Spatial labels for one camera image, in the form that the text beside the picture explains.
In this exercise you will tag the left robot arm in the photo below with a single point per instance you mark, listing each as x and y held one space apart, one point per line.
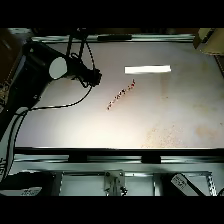
31 76

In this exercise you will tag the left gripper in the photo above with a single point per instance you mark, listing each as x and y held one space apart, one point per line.
90 76

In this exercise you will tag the cardboard box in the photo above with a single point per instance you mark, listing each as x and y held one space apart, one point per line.
210 41

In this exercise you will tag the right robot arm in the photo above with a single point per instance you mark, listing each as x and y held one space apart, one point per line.
180 182

